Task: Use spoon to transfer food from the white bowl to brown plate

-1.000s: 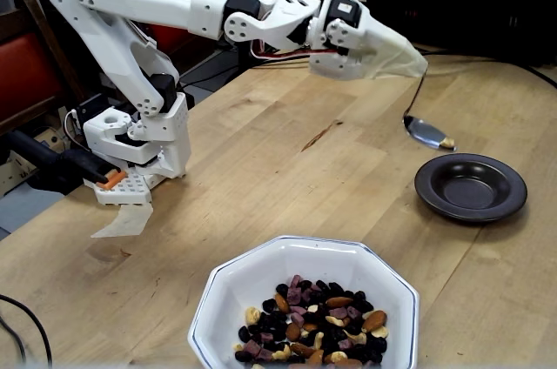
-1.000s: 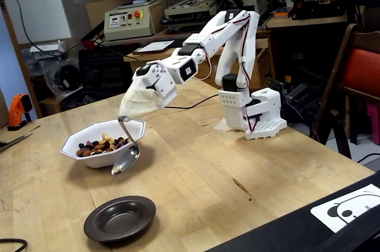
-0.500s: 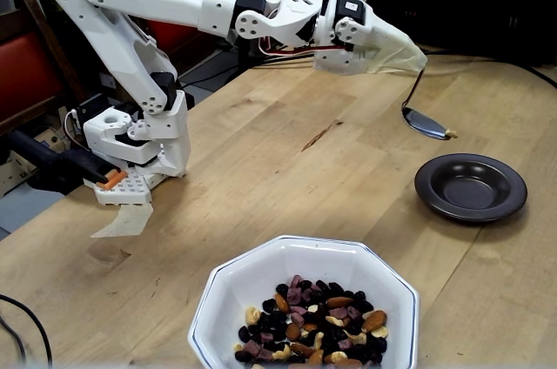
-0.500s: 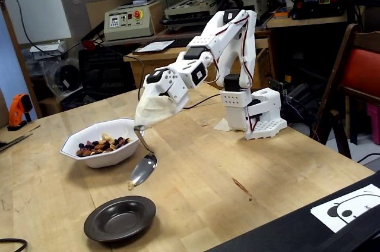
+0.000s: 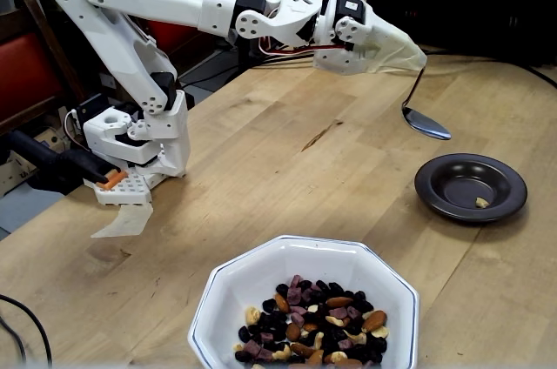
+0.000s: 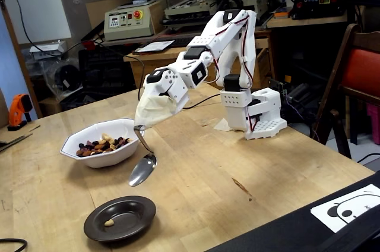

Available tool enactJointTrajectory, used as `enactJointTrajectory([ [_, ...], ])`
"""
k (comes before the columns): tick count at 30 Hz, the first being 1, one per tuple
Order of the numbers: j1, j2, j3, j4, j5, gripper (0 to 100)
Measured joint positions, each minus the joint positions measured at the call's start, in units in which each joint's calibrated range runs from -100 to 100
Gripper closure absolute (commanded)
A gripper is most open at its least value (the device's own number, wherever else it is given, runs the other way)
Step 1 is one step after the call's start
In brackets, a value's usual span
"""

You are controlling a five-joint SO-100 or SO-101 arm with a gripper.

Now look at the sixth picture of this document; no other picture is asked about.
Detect trail mix nuts and raisins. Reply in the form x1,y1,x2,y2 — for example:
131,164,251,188
75,133,133,158

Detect orange and black tool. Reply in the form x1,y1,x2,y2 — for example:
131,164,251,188
7,93,33,131

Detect wooden cabinet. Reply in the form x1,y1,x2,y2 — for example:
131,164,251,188
123,34,273,92

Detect white device box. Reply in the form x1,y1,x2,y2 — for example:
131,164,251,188
29,40,68,59

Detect flat tablet with white screen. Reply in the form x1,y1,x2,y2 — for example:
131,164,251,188
132,40,176,56

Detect dark metal strip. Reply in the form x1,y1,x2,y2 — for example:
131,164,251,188
0,132,33,153

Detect white octagonal bowl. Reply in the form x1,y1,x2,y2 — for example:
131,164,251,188
59,118,147,169

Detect beige control box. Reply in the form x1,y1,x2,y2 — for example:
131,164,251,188
103,0,167,42

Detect bent metal spoon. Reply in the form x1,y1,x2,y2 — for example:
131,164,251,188
128,125,158,188

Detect white board panel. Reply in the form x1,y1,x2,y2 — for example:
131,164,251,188
0,0,72,45

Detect red padded wooden chair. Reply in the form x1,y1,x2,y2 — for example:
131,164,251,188
310,23,380,160

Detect wooden workbench top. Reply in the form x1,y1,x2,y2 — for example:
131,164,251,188
267,14,348,29

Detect green circuit board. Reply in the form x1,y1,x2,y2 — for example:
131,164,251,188
268,77,288,98

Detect tape-wrapped gripper finger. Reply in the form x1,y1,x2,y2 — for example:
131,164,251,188
148,69,181,127
135,94,163,130

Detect black hanging power cable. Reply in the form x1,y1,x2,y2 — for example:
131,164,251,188
0,0,90,56

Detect beige masking tape piece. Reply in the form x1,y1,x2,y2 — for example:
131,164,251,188
213,118,235,132

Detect dark brown plate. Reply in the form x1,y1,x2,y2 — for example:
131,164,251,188
83,195,157,243

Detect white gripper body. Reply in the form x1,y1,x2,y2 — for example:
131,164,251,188
144,68,190,114

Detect thick black looped cable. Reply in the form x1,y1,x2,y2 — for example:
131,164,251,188
0,238,29,252

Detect black spool in plastic bag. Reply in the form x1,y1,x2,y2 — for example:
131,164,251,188
41,58,83,98

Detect black case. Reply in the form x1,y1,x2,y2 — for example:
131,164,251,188
204,171,380,252

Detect black plastic crate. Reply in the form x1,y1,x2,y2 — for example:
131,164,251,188
78,46,134,92

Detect white panda sticker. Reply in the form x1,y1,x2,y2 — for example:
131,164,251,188
310,183,380,234

